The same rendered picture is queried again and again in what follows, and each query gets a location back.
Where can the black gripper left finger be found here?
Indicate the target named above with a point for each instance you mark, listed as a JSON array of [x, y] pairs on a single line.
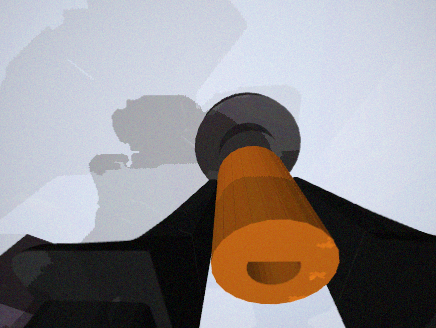
[[166, 267]]

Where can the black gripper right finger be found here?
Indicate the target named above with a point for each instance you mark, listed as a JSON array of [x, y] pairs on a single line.
[[386, 276]]

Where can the orange knob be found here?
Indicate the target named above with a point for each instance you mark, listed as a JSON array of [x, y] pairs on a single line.
[[269, 245]]

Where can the dark grey round pedestal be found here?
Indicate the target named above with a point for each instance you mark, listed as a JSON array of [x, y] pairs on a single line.
[[246, 119]]

